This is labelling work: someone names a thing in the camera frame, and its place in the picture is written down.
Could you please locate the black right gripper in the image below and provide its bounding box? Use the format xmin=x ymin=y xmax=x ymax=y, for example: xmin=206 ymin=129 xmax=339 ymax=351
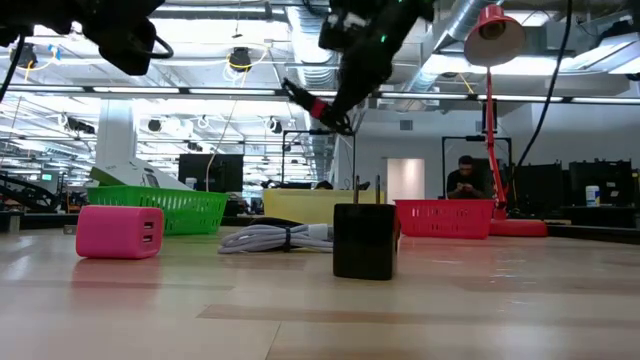
xmin=322 ymin=44 xmax=397 ymax=137

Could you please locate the black wall charger cube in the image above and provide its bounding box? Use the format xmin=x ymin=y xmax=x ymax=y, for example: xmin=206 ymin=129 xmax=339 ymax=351
xmin=332 ymin=174 xmax=400 ymax=281

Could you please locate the white grey cable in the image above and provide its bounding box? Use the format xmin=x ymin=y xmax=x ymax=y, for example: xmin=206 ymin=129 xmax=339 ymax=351
xmin=217 ymin=223 xmax=335 ymax=255

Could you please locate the green white Acer box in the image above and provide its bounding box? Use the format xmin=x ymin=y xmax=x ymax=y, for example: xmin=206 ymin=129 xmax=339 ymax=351
xmin=89 ymin=158 xmax=194 ymax=192

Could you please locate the pink USB charger cube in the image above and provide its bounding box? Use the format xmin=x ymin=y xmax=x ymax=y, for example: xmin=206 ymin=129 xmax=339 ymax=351
xmin=63 ymin=204 xmax=165 ymax=260

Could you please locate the yellow translucent plastic bin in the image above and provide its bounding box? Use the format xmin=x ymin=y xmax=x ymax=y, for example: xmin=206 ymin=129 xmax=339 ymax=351
xmin=263 ymin=188 xmax=386 ymax=226

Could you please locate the person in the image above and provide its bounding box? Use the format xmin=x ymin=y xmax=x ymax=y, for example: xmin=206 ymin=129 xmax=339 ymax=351
xmin=446 ymin=154 xmax=490 ymax=201

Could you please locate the black monitor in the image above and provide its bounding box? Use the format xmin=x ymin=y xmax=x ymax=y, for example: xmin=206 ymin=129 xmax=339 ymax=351
xmin=178 ymin=153 xmax=245 ymax=194

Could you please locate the red plastic basket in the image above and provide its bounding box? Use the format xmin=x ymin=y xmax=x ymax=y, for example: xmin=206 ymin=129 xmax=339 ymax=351
xmin=394 ymin=199 xmax=496 ymax=240

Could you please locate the red desk lamp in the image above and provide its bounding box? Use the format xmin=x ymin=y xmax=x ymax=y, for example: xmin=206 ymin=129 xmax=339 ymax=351
xmin=463 ymin=4 xmax=549 ymax=238

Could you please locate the green plastic basket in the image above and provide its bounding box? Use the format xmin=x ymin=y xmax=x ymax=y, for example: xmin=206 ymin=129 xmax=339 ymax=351
xmin=87 ymin=185 xmax=230 ymax=236

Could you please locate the black equipment case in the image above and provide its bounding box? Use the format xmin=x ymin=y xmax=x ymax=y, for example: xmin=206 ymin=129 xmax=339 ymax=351
xmin=568 ymin=159 xmax=635 ymax=207
xmin=513 ymin=162 xmax=566 ymax=206

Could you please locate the black background rig frame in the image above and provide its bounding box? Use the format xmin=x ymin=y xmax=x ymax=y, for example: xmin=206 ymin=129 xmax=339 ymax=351
xmin=282 ymin=128 xmax=357 ymax=190

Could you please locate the black overhead frame bar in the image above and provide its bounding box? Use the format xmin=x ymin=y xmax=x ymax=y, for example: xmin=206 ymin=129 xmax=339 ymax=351
xmin=0 ymin=84 xmax=640 ymax=105

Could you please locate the black ceiling camera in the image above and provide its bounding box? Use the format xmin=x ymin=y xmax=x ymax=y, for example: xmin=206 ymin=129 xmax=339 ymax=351
xmin=228 ymin=47 xmax=253 ymax=74

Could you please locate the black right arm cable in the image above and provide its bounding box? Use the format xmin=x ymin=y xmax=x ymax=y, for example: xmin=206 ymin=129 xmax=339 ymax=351
xmin=514 ymin=0 xmax=574 ymax=167

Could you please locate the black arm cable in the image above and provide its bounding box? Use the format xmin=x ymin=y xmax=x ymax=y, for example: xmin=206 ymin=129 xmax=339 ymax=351
xmin=0 ymin=34 xmax=26 ymax=104
xmin=514 ymin=0 xmax=574 ymax=167

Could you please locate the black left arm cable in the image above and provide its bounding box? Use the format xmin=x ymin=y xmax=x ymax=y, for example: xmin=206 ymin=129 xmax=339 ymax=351
xmin=0 ymin=34 xmax=26 ymax=104

